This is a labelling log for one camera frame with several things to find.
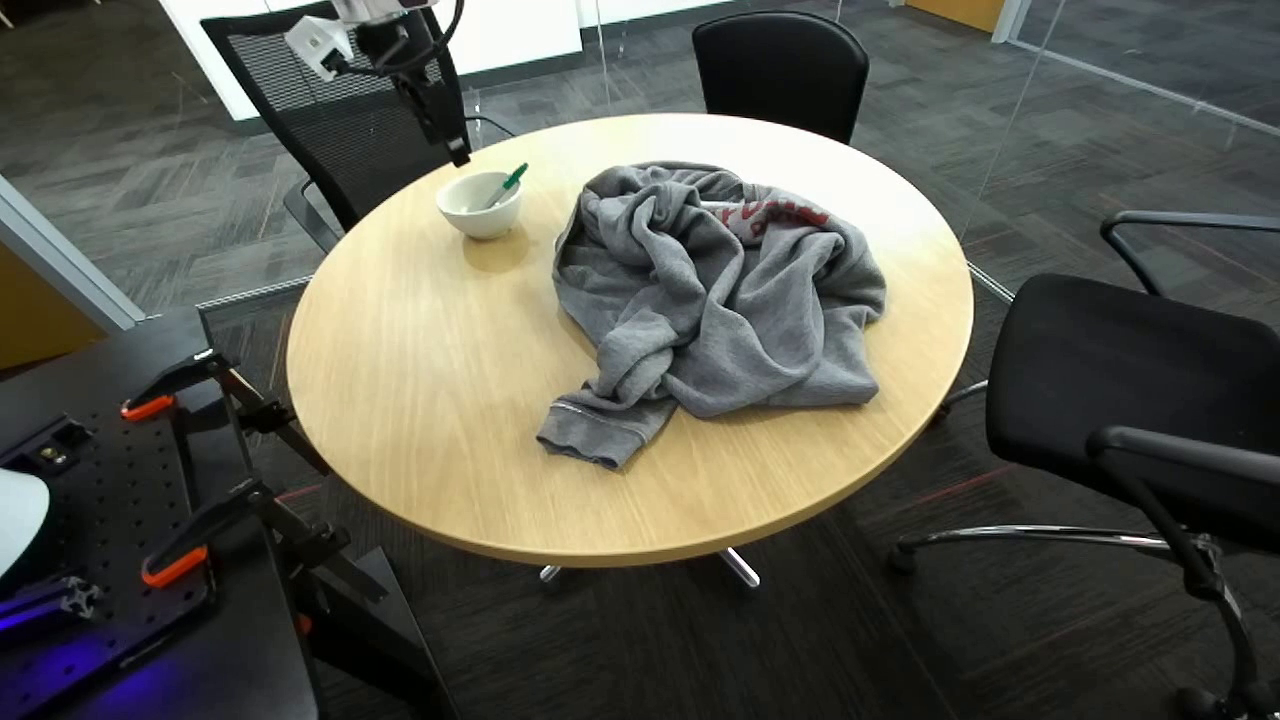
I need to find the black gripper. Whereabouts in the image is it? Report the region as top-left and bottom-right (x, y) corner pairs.
(359, 3), (462, 131)

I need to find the green capped marker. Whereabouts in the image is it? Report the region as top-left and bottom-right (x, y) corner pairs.
(481, 159), (531, 211)

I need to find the white bowl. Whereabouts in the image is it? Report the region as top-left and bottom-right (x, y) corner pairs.
(432, 169), (531, 244)

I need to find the black mesh office chair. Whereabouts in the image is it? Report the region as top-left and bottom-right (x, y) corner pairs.
(197, 0), (516, 257)

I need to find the black padded office chair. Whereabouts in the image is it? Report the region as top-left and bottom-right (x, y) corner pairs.
(687, 7), (874, 149)

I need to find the grey sweater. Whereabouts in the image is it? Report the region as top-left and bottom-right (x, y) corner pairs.
(536, 155), (894, 472)

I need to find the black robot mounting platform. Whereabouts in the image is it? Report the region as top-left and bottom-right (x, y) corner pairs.
(0, 308), (325, 720)

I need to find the chrome table base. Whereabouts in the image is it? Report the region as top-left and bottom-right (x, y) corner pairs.
(531, 542), (767, 595)

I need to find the black office chair with armrests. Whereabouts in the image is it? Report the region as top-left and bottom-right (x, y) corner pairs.
(889, 204), (1280, 720)

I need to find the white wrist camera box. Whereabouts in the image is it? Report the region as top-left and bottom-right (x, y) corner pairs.
(280, 11), (359, 83)

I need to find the orange handled black clamp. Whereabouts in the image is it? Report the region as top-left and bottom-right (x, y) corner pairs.
(117, 346), (336, 480)
(138, 478), (392, 607)

